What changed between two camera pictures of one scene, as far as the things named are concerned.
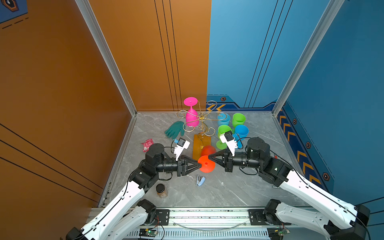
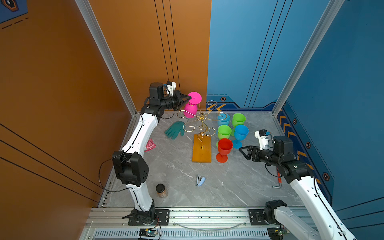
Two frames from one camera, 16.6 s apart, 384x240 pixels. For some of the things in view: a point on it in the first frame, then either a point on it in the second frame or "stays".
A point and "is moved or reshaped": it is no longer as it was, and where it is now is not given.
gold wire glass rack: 209,114 stays
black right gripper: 221,153 → 250,149
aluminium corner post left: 85,7 stays
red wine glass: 207,165 is moved or reshaped
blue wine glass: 241,132 stays
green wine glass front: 221,130 stays
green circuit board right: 277,233 stays
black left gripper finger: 192,168 → 185,98
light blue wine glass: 223,119 stays
